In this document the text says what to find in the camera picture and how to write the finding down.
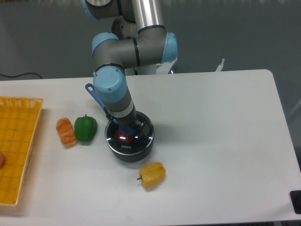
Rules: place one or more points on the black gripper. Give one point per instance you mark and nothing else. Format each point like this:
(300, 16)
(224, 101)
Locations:
(127, 118)

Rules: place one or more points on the glass pot lid blue knob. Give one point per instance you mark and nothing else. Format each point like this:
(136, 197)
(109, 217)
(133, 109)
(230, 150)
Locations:
(140, 143)

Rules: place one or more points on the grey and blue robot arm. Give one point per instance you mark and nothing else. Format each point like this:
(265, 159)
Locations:
(151, 44)

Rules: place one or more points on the red toy bell pepper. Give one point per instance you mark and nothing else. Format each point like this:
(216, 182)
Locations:
(123, 137)

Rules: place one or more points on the green toy bell pepper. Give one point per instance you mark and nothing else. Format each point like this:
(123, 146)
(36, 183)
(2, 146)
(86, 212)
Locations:
(85, 128)

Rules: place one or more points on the yellow toy bell pepper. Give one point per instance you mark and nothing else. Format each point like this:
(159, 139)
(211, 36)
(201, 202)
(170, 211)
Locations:
(151, 175)

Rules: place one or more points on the orange toy bread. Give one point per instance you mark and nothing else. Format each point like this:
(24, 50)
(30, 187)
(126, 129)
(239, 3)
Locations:
(66, 132)

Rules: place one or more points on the yellow wicker basket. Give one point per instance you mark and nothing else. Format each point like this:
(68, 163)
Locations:
(19, 117)

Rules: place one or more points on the black device at table edge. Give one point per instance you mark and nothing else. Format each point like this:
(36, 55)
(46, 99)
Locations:
(296, 201)

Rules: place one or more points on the dark pot blue handle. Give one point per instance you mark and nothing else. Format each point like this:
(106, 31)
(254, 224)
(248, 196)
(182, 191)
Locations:
(134, 157)

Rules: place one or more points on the white table bracket right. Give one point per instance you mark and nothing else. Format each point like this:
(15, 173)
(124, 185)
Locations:
(220, 66)

